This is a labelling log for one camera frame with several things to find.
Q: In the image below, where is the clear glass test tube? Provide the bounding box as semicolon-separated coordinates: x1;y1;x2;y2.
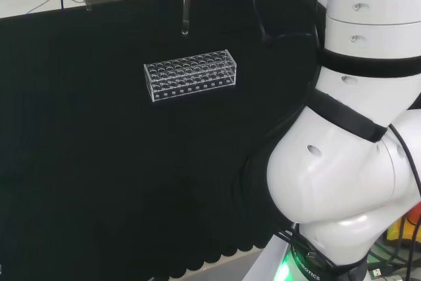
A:
181;0;194;36

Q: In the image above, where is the clear plastic test tube rack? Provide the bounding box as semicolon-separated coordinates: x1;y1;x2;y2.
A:
143;49;237;103

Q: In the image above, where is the black bench cloth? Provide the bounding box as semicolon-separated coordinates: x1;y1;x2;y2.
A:
0;0;330;280

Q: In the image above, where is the yellow stop button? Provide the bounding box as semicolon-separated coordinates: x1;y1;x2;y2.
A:
386;203;421;251

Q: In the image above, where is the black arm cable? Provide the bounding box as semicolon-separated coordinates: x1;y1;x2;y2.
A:
251;0;328;50

